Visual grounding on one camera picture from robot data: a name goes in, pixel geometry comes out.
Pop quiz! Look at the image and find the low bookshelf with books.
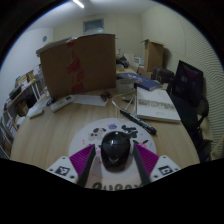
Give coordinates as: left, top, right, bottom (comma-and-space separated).
0, 109, 22, 158

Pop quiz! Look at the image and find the dark bag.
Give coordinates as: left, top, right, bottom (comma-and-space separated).
152, 66, 175, 85

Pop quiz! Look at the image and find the black computer mouse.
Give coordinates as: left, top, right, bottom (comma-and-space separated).
100, 130, 132, 173

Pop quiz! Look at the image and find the white paper sheet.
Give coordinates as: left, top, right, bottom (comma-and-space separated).
72, 93, 110, 107

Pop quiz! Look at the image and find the wooden side desk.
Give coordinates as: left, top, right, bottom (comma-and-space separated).
3, 78, 45, 118

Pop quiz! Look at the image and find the clear plastic container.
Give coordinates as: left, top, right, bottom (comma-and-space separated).
116, 78, 136, 95

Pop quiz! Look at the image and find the blue book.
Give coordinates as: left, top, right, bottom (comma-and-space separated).
117, 72, 164, 92

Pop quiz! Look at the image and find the small dark brown object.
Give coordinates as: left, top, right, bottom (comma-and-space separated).
100, 91, 113, 102

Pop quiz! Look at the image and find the tall open cardboard box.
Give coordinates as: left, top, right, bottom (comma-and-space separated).
141, 38, 165, 73

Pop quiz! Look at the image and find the grey door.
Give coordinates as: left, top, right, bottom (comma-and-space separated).
82, 18, 105, 35

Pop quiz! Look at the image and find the white book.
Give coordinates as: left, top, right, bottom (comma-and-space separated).
135, 86, 182, 124

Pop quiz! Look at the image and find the long white remote control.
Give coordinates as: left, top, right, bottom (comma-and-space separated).
27, 107, 45, 120

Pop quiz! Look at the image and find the flat cardboard sheets stack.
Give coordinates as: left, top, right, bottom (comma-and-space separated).
35, 36, 78, 56

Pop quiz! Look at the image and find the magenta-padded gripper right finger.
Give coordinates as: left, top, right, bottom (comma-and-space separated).
132, 143, 182, 187

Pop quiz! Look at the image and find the ceiling tube light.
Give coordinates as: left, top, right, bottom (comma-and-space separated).
72, 0, 86, 9

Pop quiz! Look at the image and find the black marker pen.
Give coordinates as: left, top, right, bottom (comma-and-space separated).
119, 109, 158, 136

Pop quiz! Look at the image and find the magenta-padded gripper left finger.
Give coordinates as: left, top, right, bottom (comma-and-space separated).
46, 143, 98, 188

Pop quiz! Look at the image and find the large brown cardboard box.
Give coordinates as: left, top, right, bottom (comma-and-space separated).
39, 33, 118, 100

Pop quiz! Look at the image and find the black office chair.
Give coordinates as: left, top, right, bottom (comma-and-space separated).
166, 59, 211, 154

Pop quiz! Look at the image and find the round white printed mouse pad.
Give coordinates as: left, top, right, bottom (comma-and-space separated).
68, 117, 158, 192

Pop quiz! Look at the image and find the white cable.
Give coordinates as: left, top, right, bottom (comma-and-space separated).
111, 91, 138, 118

